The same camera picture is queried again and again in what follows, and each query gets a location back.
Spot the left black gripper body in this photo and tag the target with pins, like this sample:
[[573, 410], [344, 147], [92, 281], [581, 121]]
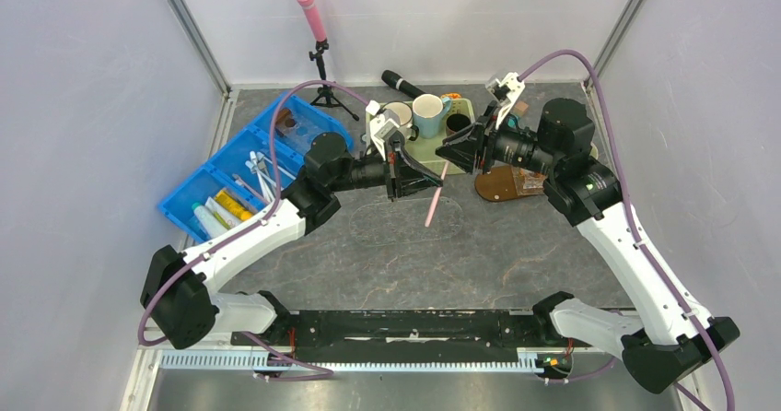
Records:
[[364, 173]]

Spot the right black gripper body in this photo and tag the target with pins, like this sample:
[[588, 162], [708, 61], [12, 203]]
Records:
[[520, 148]]

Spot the dark brown cup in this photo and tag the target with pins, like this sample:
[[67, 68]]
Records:
[[456, 122]]

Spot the pink toothbrush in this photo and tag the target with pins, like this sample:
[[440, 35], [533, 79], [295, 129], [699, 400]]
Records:
[[434, 201]]

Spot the clear textured toothbrush holder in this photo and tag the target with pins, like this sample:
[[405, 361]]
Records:
[[527, 182]]

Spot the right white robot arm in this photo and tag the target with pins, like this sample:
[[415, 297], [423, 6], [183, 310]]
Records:
[[671, 334]]

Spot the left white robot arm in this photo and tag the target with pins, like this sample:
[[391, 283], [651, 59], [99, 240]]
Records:
[[182, 293]]

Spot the clear oval acrylic tray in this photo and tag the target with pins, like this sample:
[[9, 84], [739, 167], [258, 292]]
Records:
[[403, 222]]

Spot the brown oval wooden tray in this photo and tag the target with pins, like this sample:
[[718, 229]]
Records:
[[498, 185]]

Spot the pale green plastic basket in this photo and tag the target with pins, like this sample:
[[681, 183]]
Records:
[[423, 150]]

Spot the brown wooden block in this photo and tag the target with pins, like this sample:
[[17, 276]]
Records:
[[521, 108]]

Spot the light blue mug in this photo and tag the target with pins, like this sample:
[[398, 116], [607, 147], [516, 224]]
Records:
[[429, 111]]

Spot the cream mug brown rim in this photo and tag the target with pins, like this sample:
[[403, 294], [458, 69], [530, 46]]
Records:
[[402, 113]]

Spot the black mini tripod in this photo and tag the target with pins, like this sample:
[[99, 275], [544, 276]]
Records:
[[325, 93]]

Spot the blue plastic divided bin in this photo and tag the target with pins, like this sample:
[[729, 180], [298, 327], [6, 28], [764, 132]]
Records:
[[210, 178]]

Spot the black microphone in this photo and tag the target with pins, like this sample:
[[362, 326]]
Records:
[[399, 83]]

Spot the yellow tube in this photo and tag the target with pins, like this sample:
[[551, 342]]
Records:
[[236, 209]]

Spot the green capped white tube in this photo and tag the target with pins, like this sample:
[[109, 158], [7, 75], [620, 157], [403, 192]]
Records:
[[208, 221]]

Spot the pink microphone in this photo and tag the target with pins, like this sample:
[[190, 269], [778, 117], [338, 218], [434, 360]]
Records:
[[313, 17]]

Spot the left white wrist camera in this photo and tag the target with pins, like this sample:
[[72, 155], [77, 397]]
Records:
[[380, 124]]

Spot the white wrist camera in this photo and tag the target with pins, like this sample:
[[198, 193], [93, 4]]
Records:
[[506, 90], [380, 124]]

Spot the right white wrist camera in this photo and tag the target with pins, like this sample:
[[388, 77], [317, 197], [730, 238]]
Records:
[[506, 90]]

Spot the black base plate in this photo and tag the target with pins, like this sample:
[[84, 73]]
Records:
[[410, 336]]

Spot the white comb cable duct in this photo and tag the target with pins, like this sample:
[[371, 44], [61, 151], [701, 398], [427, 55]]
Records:
[[258, 360]]

